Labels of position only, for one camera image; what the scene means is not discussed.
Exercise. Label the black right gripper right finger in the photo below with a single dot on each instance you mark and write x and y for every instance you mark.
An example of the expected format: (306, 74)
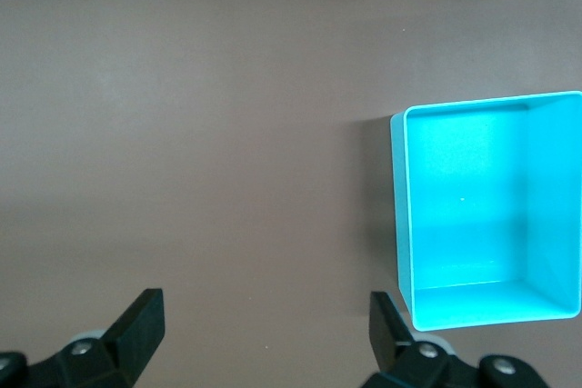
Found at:
(391, 342)

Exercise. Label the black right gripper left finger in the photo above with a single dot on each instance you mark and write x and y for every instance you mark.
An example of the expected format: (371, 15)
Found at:
(132, 338)

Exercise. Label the turquoise plastic bin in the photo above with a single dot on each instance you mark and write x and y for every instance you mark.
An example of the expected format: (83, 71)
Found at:
(464, 201)

